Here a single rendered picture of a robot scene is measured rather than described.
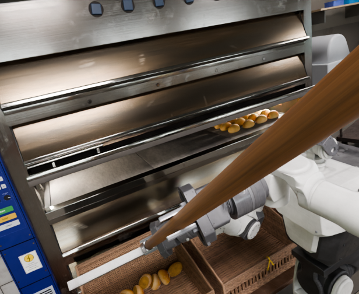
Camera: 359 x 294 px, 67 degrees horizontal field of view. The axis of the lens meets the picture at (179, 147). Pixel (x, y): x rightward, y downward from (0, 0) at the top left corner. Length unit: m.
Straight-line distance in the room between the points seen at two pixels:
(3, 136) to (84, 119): 0.35
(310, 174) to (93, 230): 1.26
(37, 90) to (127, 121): 0.43
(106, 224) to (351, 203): 1.29
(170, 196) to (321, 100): 1.52
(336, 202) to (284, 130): 0.35
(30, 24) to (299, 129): 1.29
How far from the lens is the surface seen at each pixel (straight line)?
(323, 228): 0.87
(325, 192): 0.55
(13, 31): 1.39
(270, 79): 1.91
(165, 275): 1.70
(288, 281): 1.70
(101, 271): 1.05
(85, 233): 1.60
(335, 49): 5.92
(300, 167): 0.55
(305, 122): 0.18
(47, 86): 1.37
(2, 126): 1.41
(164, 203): 1.65
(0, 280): 1.71
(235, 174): 0.27
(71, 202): 1.54
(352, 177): 0.88
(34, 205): 1.51
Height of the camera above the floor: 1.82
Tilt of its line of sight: 20 degrees down
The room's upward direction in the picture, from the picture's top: 11 degrees counter-clockwise
